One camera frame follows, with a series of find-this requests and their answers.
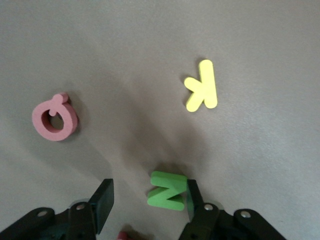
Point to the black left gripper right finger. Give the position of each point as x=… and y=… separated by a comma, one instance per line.
x=210, y=222

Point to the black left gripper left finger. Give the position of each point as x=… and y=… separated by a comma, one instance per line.
x=80, y=220

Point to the green foam letter N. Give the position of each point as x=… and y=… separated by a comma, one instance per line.
x=162, y=198

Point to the pink foam letter Q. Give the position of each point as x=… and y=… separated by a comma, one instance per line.
x=37, y=117

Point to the yellow foam letter K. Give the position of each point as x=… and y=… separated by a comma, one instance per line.
x=206, y=87

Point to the brown table mat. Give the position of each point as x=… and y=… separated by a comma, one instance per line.
x=250, y=37

